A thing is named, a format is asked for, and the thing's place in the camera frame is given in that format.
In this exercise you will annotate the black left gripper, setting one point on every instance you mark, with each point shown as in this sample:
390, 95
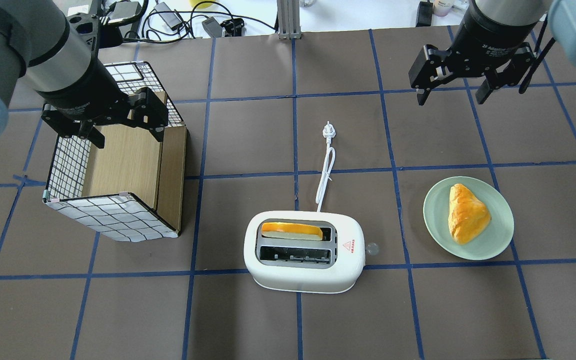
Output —
89, 93

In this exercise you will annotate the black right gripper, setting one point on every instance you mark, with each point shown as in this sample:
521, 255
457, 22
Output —
488, 41

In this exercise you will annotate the white two-slot toaster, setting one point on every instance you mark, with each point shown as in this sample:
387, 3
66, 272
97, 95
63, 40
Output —
330, 266

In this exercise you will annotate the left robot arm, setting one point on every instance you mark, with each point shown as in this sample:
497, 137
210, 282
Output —
57, 56

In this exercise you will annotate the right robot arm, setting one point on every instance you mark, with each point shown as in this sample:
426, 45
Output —
556, 24

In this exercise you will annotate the black power adapter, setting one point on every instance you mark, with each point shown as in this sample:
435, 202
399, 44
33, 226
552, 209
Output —
213, 28

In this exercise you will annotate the golden triangular pastry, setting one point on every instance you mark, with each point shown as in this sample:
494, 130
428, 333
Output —
468, 216

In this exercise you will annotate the pale green plate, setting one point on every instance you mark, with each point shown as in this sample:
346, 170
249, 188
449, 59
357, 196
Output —
492, 242

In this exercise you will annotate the toast bread slice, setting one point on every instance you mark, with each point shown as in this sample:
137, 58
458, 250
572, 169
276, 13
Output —
291, 231

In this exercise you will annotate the wire grid wooden shelf box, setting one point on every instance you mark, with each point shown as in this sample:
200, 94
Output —
132, 188

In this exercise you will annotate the aluminium frame post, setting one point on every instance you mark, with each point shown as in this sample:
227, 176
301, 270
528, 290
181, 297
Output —
288, 16

